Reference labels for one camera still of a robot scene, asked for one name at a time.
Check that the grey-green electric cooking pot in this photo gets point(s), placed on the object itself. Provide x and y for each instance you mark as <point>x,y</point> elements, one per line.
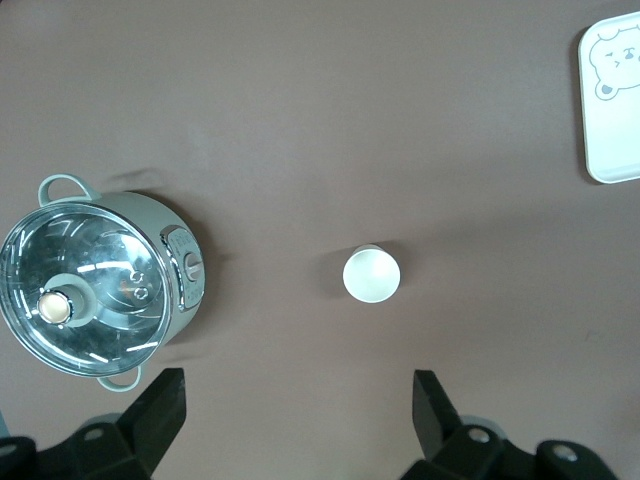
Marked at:
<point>172,220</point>

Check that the glass pot lid with knob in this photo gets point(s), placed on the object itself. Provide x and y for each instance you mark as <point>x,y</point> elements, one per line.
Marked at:
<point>100,260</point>

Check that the white IKEA cup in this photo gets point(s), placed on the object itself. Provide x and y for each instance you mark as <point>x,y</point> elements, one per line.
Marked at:
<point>371,275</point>

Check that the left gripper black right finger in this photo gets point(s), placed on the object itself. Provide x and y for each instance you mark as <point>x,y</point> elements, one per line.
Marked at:
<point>445,440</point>

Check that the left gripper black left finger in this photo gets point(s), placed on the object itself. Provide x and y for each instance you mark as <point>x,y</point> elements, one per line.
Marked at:
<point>150,430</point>

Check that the white tray with bear print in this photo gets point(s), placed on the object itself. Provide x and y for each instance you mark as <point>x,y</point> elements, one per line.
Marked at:
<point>612,125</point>

